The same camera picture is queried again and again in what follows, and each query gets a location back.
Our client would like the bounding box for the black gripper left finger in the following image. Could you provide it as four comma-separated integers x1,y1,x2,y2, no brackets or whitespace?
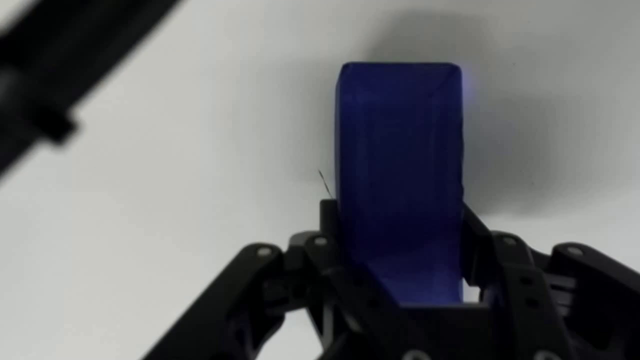
140,198,402,360

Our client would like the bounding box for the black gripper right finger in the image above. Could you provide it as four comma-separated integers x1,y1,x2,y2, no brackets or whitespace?
460,201,640,360

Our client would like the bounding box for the purple whiteboard duster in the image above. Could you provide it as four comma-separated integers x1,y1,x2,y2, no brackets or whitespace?
336,61,465,305

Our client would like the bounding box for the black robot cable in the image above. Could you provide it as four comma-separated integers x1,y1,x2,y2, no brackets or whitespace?
0,0,186,177

